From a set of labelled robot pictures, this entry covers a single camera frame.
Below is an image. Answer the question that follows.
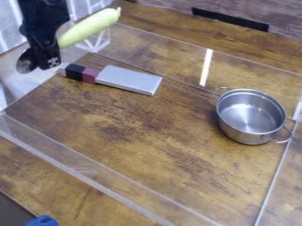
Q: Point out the spoon with yellow handle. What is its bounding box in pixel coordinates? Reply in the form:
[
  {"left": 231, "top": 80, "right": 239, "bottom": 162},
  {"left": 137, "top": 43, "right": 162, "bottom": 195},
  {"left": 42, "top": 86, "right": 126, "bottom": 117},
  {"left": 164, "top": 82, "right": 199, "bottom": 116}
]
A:
[{"left": 15, "top": 7, "right": 121, "bottom": 73}]

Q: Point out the blue object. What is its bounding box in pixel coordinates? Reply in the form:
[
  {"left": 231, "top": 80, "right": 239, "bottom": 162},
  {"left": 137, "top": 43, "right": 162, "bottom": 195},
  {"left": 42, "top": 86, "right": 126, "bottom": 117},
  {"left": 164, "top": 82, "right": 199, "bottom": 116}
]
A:
[{"left": 23, "top": 215, "right": 58, "bottom": 226}]

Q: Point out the black wall strip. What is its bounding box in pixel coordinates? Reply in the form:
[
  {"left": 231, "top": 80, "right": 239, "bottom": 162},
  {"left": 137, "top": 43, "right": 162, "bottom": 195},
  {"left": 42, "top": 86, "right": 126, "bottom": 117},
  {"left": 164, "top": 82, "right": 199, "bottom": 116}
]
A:
[{"left": 191, "top": 7, "right": 268, "bottom": 32}]

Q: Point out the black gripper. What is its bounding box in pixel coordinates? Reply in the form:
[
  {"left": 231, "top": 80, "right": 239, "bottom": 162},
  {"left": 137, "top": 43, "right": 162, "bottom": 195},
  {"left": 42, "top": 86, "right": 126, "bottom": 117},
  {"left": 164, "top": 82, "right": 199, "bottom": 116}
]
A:
[{"left": 18, "top": 23, "right": 62, "bottom": 70}]

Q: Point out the clear acrylic triangular bracket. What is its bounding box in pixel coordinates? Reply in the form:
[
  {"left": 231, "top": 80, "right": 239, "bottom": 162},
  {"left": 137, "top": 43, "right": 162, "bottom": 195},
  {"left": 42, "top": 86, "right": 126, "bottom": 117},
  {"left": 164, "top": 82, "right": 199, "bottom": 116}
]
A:
[{"left": 65, "top": 19, "right": 109, "bottom": 52}]

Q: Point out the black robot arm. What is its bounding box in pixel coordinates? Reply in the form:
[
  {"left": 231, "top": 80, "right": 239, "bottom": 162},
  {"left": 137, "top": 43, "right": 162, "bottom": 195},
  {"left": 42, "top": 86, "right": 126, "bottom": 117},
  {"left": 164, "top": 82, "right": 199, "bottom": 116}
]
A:
[{"left": 15, "top": 0, "right": 69, "bottom": 73}]

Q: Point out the silver metal pot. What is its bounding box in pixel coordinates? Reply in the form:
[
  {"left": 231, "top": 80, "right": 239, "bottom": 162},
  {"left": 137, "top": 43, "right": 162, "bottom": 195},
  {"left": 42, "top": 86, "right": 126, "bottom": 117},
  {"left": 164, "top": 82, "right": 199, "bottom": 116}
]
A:
[{"left": 216, "top": 87, "right": 292, "bottom": 146}]

